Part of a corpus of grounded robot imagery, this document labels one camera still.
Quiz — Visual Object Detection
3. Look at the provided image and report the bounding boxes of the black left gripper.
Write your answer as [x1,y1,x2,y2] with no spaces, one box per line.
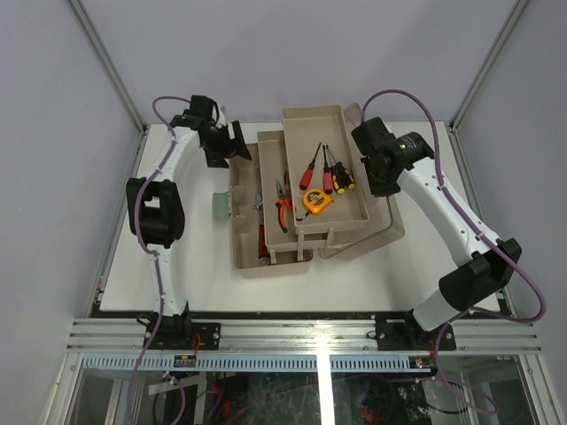
[198,120,247,168]

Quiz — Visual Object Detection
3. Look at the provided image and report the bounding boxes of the small black yellow screwdriver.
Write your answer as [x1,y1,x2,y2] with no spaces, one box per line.
[327,145,346,195]

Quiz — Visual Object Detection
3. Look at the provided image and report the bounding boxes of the green tool box latch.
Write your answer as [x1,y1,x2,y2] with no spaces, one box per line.
[212,191,232,220]

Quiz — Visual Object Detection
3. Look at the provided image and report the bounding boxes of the pink handle screwdriver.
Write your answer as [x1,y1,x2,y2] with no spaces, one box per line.
[322,145,333,195]

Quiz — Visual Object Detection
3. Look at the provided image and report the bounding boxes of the orange long nose pliers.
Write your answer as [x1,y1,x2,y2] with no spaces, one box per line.
[276,181,293,233]

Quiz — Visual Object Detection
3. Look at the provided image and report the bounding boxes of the red handle screwdriver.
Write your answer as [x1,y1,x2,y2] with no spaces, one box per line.
[299,143,322,190]

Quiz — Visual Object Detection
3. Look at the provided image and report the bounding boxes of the translucent brown tool box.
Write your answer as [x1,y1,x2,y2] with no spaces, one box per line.
[228,104,405,273]

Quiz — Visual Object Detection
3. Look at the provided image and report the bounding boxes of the orange tape measure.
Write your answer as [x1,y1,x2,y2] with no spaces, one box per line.
[296,189,333,221]

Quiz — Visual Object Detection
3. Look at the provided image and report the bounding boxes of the silver adjustable wrench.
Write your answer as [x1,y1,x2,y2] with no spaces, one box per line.
[253,193,270,267]

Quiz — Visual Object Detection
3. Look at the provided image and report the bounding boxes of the large black yellow screwdriver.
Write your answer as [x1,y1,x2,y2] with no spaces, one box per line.
[338,161,355,189]

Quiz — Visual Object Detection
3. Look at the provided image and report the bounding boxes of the yellow combination pliers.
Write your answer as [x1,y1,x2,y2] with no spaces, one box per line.
[283,171,291,192]

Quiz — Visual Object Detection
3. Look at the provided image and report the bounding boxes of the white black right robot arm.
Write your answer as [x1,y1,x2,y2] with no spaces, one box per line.
[352,117,522,350]

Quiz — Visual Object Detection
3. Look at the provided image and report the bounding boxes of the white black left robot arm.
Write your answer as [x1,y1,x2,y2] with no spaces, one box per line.
[126,95,252,318]

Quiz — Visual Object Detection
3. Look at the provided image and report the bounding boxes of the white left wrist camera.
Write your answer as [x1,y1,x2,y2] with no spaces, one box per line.
[214,104,227,129]

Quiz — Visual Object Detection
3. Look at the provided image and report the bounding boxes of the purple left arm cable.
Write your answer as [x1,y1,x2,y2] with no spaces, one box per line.
[125,96,191,425]

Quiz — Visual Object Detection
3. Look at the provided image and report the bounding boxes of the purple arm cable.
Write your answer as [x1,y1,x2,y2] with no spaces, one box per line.
[125,96,191,425]
[361,89,547,415]

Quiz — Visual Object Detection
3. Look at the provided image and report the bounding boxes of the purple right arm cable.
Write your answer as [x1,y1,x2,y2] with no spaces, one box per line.
[361,89,547,415]

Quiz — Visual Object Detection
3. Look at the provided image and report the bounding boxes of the aluminium front rail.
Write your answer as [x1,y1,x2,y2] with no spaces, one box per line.
[66,318,541,356]

